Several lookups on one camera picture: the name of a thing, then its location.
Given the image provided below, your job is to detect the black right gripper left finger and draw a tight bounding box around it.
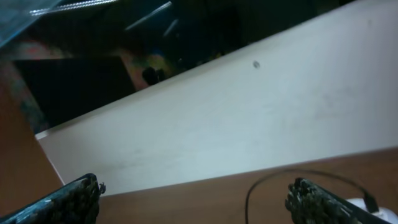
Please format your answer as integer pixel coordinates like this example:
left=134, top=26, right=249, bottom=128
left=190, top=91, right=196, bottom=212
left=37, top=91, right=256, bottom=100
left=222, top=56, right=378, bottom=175
left=1, top=173, right=106, bottom=224

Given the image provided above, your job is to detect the black charger cable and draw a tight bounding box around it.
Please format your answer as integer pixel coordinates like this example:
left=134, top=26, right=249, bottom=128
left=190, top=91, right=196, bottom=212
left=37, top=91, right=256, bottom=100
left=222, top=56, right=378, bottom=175
left=244, top=169, right=380, bottom=224

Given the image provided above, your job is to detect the white charger plug adapter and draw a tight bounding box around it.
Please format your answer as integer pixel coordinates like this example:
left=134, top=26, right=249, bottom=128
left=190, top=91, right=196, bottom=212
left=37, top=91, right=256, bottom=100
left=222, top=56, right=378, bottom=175
left=345, top=198, right=398, bottom=224

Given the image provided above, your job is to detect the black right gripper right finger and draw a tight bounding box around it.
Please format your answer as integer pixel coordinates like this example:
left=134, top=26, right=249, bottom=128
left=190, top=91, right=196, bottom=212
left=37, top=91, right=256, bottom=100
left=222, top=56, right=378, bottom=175
left=285, top=178, right=389, bottom=224

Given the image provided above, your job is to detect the dark monitor screen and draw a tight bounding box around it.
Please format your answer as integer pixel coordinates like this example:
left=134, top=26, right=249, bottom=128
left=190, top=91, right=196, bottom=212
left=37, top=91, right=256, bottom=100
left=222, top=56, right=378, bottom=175
left=14, top=56, right=136, bottom=128

